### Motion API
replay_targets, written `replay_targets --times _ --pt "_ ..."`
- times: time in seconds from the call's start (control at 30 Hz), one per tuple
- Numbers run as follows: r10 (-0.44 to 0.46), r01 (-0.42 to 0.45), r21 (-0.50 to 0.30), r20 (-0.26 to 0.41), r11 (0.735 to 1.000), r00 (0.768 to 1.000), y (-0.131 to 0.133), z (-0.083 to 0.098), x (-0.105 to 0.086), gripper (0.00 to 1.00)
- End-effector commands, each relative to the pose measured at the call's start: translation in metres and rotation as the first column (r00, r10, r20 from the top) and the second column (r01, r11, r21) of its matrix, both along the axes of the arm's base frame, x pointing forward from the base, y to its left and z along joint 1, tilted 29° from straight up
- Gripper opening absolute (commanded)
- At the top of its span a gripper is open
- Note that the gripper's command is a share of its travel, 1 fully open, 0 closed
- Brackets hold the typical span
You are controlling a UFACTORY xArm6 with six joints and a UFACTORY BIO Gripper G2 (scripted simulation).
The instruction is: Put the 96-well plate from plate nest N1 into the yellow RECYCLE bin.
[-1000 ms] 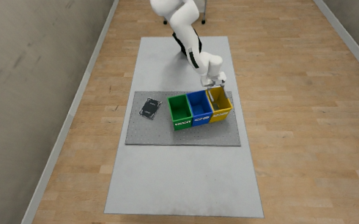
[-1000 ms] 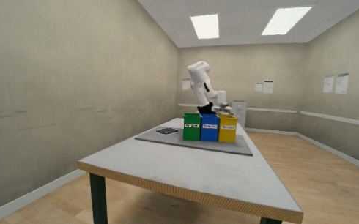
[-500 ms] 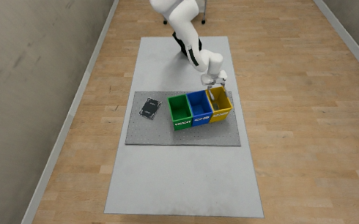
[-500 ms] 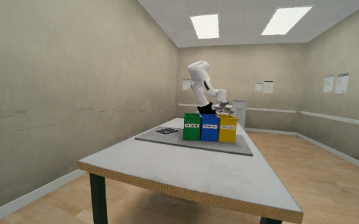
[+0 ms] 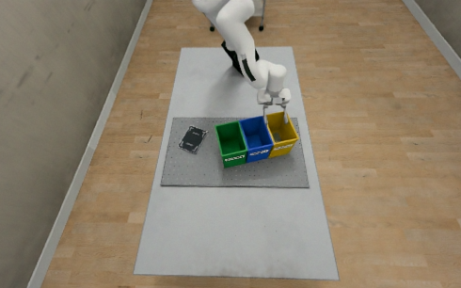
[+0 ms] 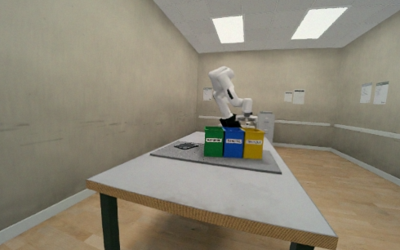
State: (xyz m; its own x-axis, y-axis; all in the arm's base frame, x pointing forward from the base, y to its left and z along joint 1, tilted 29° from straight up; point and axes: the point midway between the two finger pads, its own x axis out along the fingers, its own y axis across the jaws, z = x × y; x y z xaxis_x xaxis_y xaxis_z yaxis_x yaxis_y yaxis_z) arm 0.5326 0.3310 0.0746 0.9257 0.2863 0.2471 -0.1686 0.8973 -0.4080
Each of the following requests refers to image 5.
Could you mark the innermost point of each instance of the blue bin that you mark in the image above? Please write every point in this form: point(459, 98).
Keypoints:
point(257, 138)

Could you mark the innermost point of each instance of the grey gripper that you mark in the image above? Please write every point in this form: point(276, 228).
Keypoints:
point(264, 98)

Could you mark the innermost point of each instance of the yellow recycle bin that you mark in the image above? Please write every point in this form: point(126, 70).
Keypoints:
point(286, 132)

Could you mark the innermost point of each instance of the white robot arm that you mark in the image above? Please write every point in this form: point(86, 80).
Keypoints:
point(229, 16)

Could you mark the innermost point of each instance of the green bin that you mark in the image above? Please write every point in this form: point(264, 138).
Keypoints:
point(232, 144)

